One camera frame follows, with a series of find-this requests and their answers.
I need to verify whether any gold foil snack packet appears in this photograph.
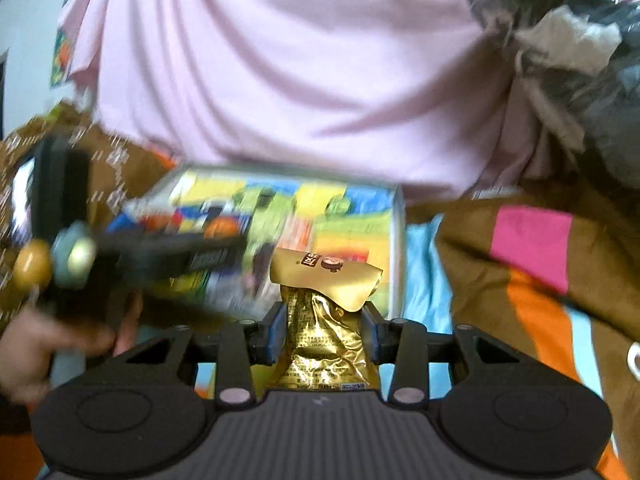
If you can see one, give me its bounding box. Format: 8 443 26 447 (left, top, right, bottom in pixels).
268 248 383 391

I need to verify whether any person's left hand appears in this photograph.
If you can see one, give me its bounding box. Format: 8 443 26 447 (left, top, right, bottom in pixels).
1 294 143 404

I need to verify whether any brown patterned PF blanket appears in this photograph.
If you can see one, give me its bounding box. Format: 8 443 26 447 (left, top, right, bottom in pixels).
1 101 174 327

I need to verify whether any grey cartoon-lined tray box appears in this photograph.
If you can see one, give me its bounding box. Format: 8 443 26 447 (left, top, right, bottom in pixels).
109 164 405 318

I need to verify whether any colourful striped bedsheet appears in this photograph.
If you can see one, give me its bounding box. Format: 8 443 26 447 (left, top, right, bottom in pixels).
404 181 639 479

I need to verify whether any pink hanging sheet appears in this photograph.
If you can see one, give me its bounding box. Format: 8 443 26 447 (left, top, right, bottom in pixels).
60 0 551 198

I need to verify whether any checkered clothes bundle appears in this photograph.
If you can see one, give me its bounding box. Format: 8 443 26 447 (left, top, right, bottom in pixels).
468 0 639 191

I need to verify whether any colourful cartoon wall poster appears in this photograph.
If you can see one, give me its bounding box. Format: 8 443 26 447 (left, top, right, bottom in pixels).
50 28 73 88

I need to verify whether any dark doorway frame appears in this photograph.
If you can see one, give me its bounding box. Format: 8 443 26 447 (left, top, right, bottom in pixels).
0 51 9 140

